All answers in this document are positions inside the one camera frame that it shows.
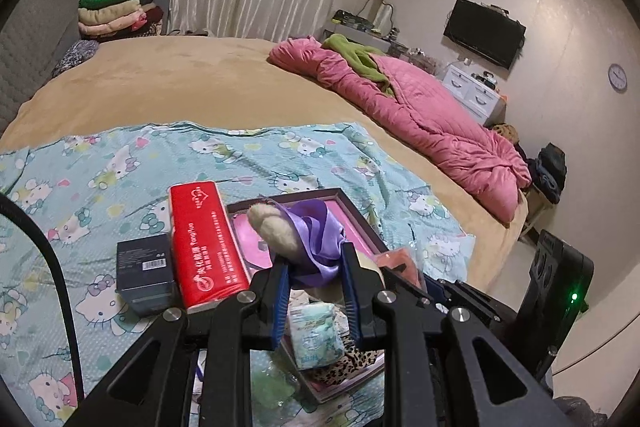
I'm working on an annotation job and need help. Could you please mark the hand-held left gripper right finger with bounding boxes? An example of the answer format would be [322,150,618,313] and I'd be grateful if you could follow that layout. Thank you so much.
[341,243,576,427]

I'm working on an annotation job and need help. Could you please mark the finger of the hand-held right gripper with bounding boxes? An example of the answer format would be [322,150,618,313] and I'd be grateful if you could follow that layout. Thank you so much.
[425,278,521,333]

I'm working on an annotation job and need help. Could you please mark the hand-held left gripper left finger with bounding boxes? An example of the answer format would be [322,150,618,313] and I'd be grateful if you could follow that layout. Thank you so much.
[65,256,292,427]

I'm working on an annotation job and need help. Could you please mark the cream plush bear purple dress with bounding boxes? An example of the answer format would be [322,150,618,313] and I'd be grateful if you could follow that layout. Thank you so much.
[248,199,351,303]

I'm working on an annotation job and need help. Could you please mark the small printed tissue packet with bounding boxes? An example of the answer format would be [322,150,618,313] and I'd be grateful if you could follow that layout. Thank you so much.
[287,302,348,370]

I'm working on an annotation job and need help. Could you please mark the leopard print cloth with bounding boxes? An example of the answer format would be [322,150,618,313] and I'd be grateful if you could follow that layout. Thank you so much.
[310,342,386,388]

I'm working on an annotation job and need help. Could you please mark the orange item in plastic bag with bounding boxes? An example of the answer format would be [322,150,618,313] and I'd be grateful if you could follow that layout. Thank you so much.
[372,247,426,288]

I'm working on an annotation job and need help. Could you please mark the wooden chair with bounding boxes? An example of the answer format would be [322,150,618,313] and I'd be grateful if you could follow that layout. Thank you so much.
[517,187,556,243]

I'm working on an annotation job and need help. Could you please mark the cream fluffy plush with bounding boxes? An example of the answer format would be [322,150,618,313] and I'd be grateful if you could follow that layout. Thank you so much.
[232,202,371,268]

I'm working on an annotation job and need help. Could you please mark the pale green packet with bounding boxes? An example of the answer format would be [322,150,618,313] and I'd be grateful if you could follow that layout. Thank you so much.
[250,364,301,410]

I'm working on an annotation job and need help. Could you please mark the red tissue pack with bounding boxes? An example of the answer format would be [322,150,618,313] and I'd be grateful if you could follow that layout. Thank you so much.
[167,181,253,310]

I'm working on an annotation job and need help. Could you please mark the pile of dark clothes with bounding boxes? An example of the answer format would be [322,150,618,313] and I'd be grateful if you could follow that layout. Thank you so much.
[530,143,568,205]

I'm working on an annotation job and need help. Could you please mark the dark cardboard box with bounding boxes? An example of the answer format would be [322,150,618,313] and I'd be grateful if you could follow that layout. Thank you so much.
[116,234,181,315]

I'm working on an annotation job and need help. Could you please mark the pink quilt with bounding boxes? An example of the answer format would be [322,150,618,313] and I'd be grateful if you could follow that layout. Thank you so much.
[268,36,532,224]

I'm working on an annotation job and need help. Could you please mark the white drawer cabinet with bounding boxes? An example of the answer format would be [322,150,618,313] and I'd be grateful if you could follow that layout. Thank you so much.
[442,62,508,125]

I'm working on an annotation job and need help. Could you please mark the printed blanket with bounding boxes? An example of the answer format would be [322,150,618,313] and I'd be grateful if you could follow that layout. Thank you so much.
[0,122,476,427]

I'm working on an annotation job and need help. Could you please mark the tan bed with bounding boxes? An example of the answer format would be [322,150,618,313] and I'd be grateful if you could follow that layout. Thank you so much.
[0,36,528,293]

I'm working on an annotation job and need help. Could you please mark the green cloth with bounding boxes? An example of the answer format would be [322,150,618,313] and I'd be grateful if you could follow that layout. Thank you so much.
[321,33,396,98]

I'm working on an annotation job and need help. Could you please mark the vanity mirror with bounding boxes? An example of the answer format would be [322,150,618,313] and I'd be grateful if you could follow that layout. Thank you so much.
[361,0,393,34]

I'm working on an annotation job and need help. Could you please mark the dark floral pillow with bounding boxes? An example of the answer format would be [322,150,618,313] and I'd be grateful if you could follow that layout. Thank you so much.
[52,39,101,78]

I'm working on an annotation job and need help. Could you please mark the stack of folded clothes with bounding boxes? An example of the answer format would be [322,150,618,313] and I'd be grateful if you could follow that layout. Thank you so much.
[77,0,166,40]

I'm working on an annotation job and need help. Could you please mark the grey quilted headboard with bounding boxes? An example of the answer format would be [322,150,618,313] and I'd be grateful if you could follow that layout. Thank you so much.
[0,0,88,132]

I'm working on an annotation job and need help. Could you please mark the black cable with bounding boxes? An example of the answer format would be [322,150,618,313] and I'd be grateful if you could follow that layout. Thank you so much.
[0,193,86,403]

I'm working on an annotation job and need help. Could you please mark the round wall clock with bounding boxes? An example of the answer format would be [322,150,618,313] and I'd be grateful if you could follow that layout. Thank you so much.
[608,63,628,94]

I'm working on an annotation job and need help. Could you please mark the black wall television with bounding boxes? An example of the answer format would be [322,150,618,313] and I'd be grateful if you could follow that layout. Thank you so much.
[442,0,527,70]

